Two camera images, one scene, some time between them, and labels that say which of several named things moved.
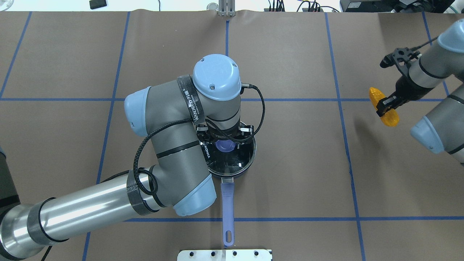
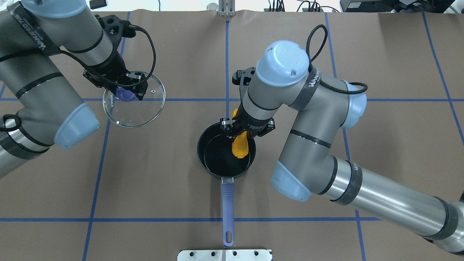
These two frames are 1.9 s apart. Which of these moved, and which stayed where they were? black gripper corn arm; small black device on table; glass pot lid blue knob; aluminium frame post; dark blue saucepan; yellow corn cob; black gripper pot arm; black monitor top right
Moved: black gripper pot arm; black gripper corn arm; yellow corn cob; glass pot lid blue knob
Stayed: small black device on table; black monitor top right; aluminium frame post; dark blue saucepan
